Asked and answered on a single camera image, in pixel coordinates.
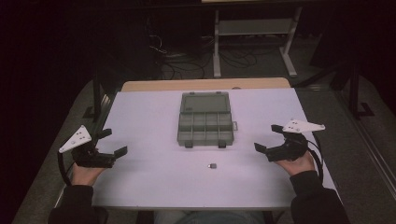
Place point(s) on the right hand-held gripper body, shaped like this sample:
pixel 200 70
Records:
pixel 292 147

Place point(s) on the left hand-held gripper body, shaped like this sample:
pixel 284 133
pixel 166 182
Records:
pixel 81 137

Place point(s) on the person's right hand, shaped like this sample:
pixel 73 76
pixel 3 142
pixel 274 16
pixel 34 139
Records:
pixel 297 166

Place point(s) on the person's left hand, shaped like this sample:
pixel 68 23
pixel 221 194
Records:
pixel 85 174

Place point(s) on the small clear plastic piece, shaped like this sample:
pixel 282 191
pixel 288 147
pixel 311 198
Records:
pixel 235 125

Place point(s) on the black metal stand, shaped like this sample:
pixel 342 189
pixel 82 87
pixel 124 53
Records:
pixel 355 93
pixel 97 93

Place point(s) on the small grey metal part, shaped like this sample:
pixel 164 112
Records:
pixel 213 165

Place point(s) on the grey plastic compartment box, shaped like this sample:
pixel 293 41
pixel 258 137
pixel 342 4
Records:
pixel 205 119

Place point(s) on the aluminium floor rail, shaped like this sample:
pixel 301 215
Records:
pixel 370 149

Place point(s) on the white metal table frame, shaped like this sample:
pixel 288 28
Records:
pixel 218 46

